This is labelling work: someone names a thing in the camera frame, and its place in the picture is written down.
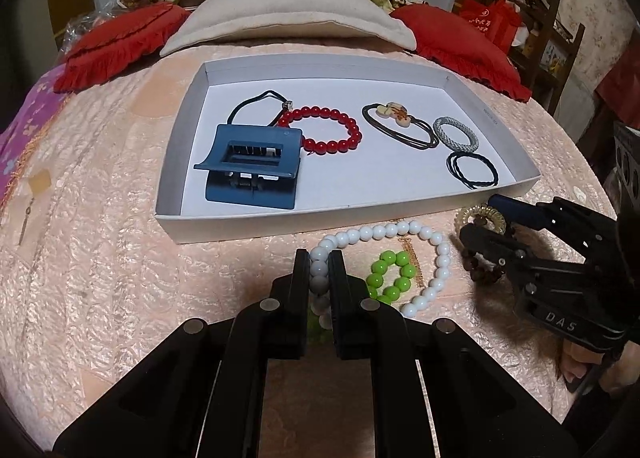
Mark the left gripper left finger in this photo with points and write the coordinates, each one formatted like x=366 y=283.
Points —
x=199 y=392

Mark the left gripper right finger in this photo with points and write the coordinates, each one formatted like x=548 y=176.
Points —
x=435 y=391

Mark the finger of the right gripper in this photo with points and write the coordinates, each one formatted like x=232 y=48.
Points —
x=487 y=254
x=522 y=213

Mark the silver woven bangle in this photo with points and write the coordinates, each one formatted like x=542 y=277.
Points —
x=455 y=135

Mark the blue hair claw clip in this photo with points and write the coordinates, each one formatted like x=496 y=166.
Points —
x=253 y=166

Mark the person's right hand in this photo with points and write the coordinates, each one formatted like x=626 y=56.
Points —
x=576 y=361

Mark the wooden chair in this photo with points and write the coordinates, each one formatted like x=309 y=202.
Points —
x=549 y=52

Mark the red gift bag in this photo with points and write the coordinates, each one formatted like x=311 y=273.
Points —
x=499 y=22

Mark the right red cushion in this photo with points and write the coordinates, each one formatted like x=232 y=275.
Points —
x=451 y=42

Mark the white cardboard box tray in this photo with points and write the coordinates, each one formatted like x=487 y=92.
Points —
x=369 y=151

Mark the purple floral sheet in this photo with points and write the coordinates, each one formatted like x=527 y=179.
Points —
x=41 y=105

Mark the beige pillow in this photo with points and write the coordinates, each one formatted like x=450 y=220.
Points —
x=234 y=20

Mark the left red fringed cushion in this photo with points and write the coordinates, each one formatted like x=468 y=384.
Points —
x=111 y=47

